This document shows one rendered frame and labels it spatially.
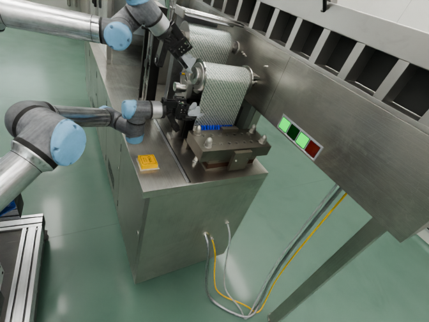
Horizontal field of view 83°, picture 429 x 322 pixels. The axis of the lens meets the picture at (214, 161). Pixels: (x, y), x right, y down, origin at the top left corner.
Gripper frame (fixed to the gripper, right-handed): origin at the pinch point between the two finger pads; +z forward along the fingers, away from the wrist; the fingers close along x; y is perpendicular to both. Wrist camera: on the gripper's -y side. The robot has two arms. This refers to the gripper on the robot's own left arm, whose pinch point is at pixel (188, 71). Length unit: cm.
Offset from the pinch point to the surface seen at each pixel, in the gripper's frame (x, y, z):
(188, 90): -0.9, -5.4, 6.7
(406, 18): 69, 215, 172
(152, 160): -18.4, -36.9, 8.2
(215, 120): -8.2, -5.1, 25.2
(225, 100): -8.2, 4.5, 19.5
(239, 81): -7.9, 15.0, 16.7
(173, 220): -34, -51, 32
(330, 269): -83, -9, 77
